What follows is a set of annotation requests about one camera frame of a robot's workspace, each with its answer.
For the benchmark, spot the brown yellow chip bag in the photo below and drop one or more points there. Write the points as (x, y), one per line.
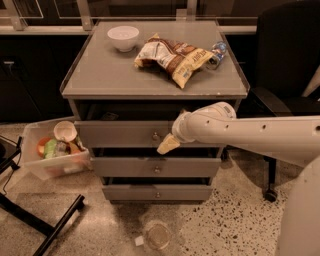
(178, 59)

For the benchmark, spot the grey top drawer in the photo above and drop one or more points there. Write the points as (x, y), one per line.
(140, 123)

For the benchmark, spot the green item in bin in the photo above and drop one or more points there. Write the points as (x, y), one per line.
(50, 149)

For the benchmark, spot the white ceramic bowl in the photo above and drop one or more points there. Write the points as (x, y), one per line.
(123, 38)

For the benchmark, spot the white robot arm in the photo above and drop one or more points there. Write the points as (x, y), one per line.
(292, 139)

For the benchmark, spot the grey drawer cabinet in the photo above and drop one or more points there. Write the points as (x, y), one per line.
(103, 73)

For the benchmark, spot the clear plastic storage bin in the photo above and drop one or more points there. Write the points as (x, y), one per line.
(71, 157)

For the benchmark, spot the round floor plate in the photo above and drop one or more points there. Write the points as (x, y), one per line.
(157, 235)

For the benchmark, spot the grey drawer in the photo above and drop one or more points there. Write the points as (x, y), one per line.
(140, 123)
(157, 189)
(147, 162)

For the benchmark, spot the grey bottom drawer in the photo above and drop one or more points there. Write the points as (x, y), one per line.
(157, 189)

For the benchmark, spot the white cup in bin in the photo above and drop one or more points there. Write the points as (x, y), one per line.
(65, 131)

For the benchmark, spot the small white paper scrap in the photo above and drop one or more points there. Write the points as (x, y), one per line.
(139, 241)

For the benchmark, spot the black office chair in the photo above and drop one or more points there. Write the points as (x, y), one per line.
(280, 61)

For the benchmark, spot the orange fruit in bin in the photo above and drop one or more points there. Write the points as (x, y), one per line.
(40, 146)

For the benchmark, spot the white card packet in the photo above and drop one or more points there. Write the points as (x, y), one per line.
(109, 116)

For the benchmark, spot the clear plastic water bottle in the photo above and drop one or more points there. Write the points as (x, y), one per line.
(219, 50)

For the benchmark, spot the black stand base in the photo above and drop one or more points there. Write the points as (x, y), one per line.
(9, 150)

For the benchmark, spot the grey middle drawer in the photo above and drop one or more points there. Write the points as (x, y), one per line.
(147, 162)

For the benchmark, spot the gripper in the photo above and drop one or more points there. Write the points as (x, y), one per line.
(179, 128)

